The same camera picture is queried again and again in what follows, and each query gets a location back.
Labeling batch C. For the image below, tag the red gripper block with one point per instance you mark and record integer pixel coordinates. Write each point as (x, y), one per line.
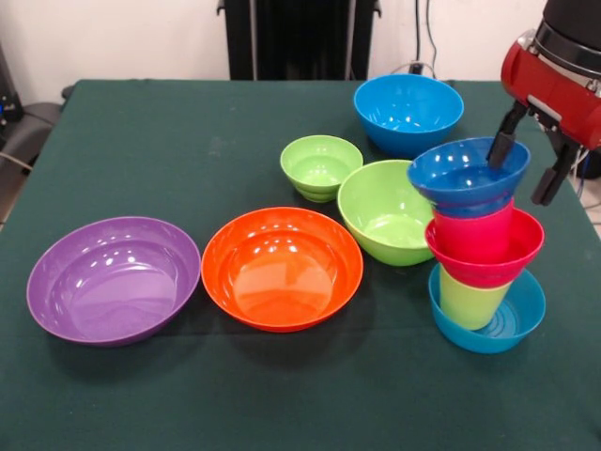
(554, 98)

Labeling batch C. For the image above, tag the small dark blue bowl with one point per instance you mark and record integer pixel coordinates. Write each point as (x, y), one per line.
(460, 183)

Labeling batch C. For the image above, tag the pink cup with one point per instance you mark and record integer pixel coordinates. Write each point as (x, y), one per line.
(474, 237)

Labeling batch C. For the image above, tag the pink bowl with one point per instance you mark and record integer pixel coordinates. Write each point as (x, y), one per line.
(483, 272)

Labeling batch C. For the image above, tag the green cup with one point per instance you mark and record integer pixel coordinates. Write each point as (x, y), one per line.
(469, 305)

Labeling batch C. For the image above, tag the large green bowl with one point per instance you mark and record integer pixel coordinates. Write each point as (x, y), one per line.
(375, 225)

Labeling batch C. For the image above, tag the light blue ribbed bowl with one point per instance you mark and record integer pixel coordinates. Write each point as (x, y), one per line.
(521, 324)

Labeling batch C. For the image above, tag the large blue bowl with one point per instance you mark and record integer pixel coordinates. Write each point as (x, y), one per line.
(408, 117)

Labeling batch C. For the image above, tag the small green bowl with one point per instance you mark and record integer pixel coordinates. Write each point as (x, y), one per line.
(319, 166)

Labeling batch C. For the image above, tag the orange bowl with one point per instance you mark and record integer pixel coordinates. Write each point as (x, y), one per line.
(282, 282)

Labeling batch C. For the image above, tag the dark green tablecloth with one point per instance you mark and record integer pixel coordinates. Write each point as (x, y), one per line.
(300, 399)

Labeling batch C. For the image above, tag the purple bowl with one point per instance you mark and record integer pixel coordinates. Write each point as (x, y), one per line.
(112, 291)

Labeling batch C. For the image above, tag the black equipment case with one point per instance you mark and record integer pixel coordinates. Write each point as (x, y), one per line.
(9, 108)

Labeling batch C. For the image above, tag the black pedestal leg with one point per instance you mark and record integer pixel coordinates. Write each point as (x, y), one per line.
(37, 127)
(587, 164)

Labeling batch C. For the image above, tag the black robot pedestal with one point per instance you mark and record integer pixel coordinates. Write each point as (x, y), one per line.
(300, 42)

